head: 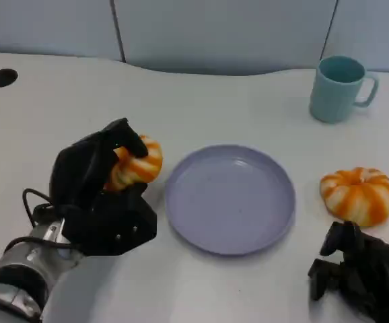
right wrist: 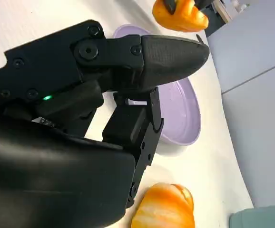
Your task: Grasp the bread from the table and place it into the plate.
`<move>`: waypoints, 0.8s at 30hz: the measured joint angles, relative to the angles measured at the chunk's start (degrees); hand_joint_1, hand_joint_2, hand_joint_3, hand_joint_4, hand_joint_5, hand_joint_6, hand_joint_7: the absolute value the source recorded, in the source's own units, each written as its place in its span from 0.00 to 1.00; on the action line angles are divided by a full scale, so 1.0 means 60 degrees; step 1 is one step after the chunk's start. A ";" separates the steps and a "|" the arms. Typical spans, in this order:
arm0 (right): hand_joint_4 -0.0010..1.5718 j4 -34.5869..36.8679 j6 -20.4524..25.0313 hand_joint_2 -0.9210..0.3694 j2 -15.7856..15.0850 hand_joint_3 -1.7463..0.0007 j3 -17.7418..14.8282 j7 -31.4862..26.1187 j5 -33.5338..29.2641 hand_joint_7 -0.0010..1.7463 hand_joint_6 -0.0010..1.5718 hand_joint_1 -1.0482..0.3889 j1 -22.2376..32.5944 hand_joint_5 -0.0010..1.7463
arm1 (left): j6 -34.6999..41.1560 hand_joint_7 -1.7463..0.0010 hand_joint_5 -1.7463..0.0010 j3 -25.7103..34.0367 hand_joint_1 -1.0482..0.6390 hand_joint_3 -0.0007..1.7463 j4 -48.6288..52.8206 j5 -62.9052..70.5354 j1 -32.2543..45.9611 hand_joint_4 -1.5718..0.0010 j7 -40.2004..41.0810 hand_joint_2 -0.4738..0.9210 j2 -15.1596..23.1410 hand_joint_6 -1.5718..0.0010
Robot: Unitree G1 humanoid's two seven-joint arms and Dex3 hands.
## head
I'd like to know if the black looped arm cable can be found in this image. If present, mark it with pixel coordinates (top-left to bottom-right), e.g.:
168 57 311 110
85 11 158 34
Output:
22 188 56 230

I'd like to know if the black table cable hole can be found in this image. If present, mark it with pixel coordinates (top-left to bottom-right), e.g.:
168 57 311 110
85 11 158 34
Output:
0 68 19 88

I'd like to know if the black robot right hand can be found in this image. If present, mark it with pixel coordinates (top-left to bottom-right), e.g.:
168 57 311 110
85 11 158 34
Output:
308 220 389 320

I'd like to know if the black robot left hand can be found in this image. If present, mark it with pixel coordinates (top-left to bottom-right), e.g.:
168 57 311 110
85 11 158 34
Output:
48 117 159 258

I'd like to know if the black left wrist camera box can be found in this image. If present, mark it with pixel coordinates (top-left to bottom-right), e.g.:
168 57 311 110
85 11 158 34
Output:
32 203 67 235

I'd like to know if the lilac plate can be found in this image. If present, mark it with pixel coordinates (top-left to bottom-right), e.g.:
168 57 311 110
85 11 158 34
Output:
164 144 297 256

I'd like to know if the orange white toy bread roll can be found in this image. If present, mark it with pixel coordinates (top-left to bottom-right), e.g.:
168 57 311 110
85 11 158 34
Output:
103 134 164 193
320 167 389 228

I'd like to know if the pale green mug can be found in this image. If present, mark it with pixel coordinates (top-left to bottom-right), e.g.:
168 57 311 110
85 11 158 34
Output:
308 55 380 124

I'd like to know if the grey partition panel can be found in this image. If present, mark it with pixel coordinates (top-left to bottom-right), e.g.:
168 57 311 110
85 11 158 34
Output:
0 0 125 63
322 0 389 74
113 0 338 76

